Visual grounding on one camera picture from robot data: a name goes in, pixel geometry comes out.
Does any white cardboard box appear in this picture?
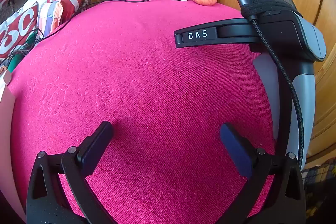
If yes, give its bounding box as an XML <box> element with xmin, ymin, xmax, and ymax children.
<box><xmin>0</xmin><ymin>73</ymin><xmax>27</xmax><ymax>222</ymax></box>

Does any flat red white cushion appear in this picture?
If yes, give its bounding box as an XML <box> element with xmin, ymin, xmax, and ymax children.
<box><xmin>0</xmin><ymin>2</ymin><xmax>40</xmax><ymax>59</ymax></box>

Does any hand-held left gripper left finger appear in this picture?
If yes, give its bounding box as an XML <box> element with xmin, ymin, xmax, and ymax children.
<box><xmin>26</xmin><ymin>121</ymin><xmax>114</xmax><ymax>224</ymax></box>

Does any green cloth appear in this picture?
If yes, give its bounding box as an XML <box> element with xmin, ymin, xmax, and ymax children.
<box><xmin>8</xmin><ymin>32</ymin><xmax>38</xmax><ymax>72</ymax></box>

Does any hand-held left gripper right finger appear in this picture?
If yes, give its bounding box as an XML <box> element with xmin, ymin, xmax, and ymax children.
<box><xmin>220</xmin><ymin>123</ymin><xmax>307</xmax><ymax>224</ymax></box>

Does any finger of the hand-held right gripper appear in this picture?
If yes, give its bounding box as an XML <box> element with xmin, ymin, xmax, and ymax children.
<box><xmin>174</xmin><ymin>18</ymin><xmax>256</xmax><ymax>48</ymax></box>

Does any long black cable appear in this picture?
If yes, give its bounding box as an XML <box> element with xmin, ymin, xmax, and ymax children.
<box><xmin>0</xmin><ymin>0</ymin><xmax>174</xmax><ymax>67</ymax></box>

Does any person's right forearm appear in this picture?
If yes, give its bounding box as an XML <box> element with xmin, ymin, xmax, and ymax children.
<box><xmin>302</xmin><ymin>158</ymin><xmax>336</xmax><ymax>188</ymax></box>

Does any plaid cushion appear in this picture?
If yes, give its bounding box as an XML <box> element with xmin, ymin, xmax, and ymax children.
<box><xmin>37</xmin><ymin>0</ymin><xmax>64</xmax><ymax>38</ymax></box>

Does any magenta table cloth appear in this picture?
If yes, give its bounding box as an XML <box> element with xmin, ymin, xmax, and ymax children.
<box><xmin>8</xmin><ymin>0</ymin><xmax>279</xmax><ymax>224</ymax></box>

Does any black braided cable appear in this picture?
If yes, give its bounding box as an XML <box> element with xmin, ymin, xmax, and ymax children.
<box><xmin>251</xmin><ymin>18</ymin><xmax>305</xmax><ymax>170</ymax></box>

